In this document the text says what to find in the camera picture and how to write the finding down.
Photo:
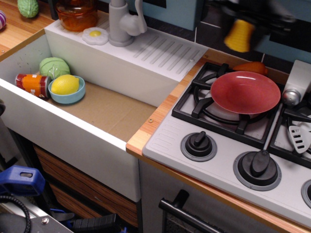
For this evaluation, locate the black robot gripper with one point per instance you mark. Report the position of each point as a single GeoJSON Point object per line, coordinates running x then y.
{"type": "Point", "coordinates": [272, 15]}

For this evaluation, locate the yellow toy corn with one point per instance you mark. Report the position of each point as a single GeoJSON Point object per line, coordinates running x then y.
{"type": "Point", "coordinates": [239, 37]}

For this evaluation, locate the red plastic plate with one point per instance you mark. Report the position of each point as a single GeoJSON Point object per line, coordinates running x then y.
{"type": "Point", "coordinates": [245, 92]}

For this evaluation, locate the orange toy carrot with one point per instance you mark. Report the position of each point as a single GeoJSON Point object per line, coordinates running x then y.
{"type": "Point", "coordinates": [256, 67]}

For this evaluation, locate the black right stove grate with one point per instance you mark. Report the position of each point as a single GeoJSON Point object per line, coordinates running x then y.
{"type": "Point", "coordinates": [281, 144]}

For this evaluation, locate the black stove grate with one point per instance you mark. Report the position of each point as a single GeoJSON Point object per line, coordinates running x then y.
{"type": "Point", "coordinates": [281, 144]}
{"type": "Point", "coordinates": [197, 107]}

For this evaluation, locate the black left stove grate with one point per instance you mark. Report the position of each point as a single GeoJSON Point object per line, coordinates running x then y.
{"type": "Point", "coordinates": [197, 107]}

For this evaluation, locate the grey slotted spatula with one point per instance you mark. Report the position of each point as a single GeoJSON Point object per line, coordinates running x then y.
{"type": "Point", "coordinates": [300, 138]}

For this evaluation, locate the grey toy faucet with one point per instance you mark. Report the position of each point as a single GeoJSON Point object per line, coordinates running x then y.
{"type": "Point", "coordinates": [124, 26]}

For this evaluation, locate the black small stove knob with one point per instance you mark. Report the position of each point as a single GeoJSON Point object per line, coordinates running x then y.
{"type": "Point", "coordinates": [198, 147]}

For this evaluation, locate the black large stove knob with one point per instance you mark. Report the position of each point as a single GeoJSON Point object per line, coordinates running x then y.
{"type": "Point", "coordinates": [257, 170]}

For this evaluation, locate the white toy sink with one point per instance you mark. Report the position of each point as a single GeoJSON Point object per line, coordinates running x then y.
{"type": "Point", "coordinates": [123, 87]}

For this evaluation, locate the toy fried egg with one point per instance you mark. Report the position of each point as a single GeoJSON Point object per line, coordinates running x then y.
{"type": "Point", "coordinates": [95, 36]}

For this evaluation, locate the black partial stove knob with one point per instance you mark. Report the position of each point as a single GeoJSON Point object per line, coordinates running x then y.
{"type": "Point", "coordinates": [306, 193]}

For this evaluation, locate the orange transparent pot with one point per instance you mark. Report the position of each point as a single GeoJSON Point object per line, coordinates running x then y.
{"type": "Point", "coordinates": [77, 15]}

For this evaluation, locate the light blue bowl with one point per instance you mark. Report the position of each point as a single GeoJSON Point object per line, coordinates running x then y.
{"type": "Point", "coordinates": [72, 98]}

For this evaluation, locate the yellow toy lemon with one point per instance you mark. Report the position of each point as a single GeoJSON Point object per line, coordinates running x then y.
{"type": "Point", "coordinates": [65, 85]}

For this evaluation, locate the green toy cabbage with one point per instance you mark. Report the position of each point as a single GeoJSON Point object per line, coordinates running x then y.
{"type": "Point", "coordinates": [53, 67]}

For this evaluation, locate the orange red toy can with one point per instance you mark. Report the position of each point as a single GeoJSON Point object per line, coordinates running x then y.
{"type": "Point", "coordinates": [34, 84]}

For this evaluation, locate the green toy vegetable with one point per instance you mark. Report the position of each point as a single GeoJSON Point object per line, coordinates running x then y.
{"type": "Point", "coordinates": [28, 8]}

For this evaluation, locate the purple striped toy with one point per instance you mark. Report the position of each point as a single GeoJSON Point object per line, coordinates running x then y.
{"type": "Point", "coordinates": [2, 19]}

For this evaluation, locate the blue clamp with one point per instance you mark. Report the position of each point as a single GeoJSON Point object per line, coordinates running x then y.
{"type": "Point", "coordinates": [22, 181]}

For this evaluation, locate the black oven door handle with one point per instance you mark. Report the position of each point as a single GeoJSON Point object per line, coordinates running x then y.
{"type": "Point", "coordinates": [176, 219]}

